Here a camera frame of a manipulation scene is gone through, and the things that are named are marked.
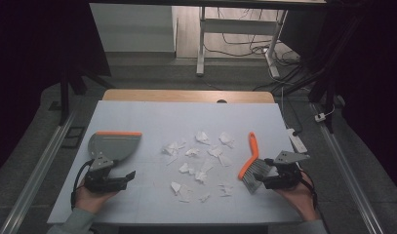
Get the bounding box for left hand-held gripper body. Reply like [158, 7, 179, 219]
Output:
[84, 154, 129, 193]

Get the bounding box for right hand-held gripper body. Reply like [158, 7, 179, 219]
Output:
[263, 150, 311, 190]

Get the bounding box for orange brush with grey bristles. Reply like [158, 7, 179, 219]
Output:
[237, 131, 273, 195]

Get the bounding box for grey dustpan with orange edge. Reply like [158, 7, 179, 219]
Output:
[87, 131, 142, 164]

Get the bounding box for pile of white paper scraps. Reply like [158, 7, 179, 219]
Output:
[160, 131, 236, 204]

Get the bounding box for person's left hand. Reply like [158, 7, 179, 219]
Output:
[73, 183, 119, 215]

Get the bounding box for person's right hand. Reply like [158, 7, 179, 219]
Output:
[275, 172, 321, 222]

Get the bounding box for black floor plate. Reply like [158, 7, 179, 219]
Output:
[60, 126, 87, 149]

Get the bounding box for white table mat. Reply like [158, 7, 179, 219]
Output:
[47, 99, 302, 225]

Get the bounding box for black metal stand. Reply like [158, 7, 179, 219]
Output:
[307, 64, 337, 135]
[58, 48, 116, 126]

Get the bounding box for wooden table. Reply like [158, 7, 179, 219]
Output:
[101, 89, 276, 104]

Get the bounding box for white panel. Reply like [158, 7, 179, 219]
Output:
[89, 3, 177, 53]

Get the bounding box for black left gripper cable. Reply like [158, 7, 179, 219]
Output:
[70, 159, 94, 210]

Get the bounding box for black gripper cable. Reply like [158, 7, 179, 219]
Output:
[70, 159, 94, 210]
[299, 172, 319, 209]

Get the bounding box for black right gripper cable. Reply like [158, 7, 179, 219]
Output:
[299, 172, 319, 209]

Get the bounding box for aluminium rail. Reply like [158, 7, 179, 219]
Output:
[311, 102, 385, 234]
[0, 110, 77, 234]

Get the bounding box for white cable with plug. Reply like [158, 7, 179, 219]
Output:
[313, 103, 337, 123]

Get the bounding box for tangle of black floor cables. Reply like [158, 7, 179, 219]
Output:
[204, 8, 321, 97]

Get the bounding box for white desk frame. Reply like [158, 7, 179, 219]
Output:
[195, 6, 288, 79]

